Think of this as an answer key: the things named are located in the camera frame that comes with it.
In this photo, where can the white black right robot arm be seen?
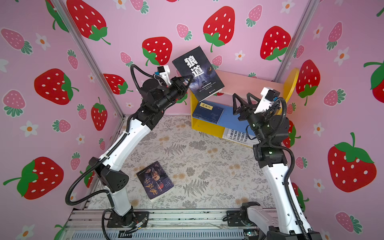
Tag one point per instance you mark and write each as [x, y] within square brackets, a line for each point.
[277, 162]

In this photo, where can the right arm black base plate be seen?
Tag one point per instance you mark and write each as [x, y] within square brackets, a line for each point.
[235, 219]

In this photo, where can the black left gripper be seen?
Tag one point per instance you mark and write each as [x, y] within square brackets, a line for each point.
[177, 90]

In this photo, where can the aluminium front rail frame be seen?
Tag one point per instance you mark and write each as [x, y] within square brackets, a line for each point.
[177, 224]

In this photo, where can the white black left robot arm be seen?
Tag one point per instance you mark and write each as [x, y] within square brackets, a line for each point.
[108, 166]

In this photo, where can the dark book orange calligraphy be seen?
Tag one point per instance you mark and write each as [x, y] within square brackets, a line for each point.
[155, 181]

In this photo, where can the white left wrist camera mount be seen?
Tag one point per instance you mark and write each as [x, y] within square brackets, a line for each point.
[163, 74]

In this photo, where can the navy book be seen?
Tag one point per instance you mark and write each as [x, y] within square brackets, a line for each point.
[208, 113]

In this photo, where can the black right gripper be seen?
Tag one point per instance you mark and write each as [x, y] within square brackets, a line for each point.
[250, 109]

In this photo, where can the black book white chinese title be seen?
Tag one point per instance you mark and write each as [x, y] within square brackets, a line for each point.
[205, 81]

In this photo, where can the yellow pink blue bookshelf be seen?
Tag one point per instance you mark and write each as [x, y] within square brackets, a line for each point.
[241, 85]

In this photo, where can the white book black spanish text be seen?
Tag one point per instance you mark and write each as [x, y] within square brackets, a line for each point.
[239, 137]

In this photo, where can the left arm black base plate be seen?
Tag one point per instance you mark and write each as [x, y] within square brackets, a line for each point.
[130, 220]

